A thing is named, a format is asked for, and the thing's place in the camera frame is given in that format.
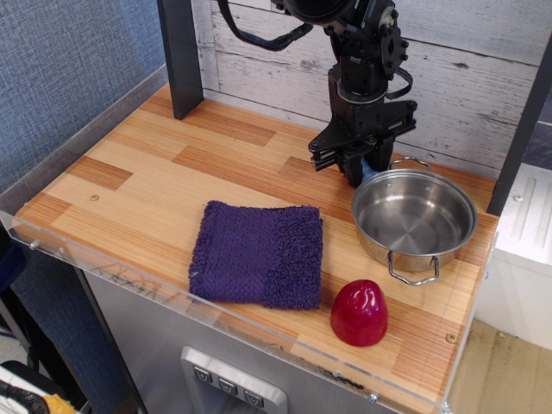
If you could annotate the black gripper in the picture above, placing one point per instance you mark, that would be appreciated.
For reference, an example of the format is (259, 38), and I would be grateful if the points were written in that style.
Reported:
(356, 131)

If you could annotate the blue and grey spoon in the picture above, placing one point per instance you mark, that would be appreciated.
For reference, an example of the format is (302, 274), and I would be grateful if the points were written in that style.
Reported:
(366, 171)

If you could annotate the stainless steel pot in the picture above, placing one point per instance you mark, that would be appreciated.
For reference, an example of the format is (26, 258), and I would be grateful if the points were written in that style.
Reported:
(413, 220)

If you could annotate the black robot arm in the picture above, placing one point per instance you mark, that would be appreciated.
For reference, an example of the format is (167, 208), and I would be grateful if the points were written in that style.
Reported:
(366, 84)

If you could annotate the purple towel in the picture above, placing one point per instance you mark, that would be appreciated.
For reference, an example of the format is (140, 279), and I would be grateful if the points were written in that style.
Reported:
(266, 256)

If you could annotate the red plastic pepper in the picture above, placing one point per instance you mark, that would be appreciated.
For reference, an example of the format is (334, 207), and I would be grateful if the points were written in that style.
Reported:
(359, 315)

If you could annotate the white side cabinet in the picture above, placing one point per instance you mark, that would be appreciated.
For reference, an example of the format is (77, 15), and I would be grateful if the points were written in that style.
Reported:
(515, 294)

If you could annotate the clear acrylic guard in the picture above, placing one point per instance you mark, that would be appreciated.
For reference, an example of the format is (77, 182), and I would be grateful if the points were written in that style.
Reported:
(121, 203)

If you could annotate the silver control panel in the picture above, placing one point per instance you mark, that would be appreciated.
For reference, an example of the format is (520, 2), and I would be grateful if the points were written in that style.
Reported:
(217, 387)

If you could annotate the stainless steel cabinet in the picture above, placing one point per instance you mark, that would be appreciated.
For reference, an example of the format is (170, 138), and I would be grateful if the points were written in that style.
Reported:
(150, 325)

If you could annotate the dark left post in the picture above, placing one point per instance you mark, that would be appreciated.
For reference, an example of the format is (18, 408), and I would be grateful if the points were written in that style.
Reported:
(181, 53)

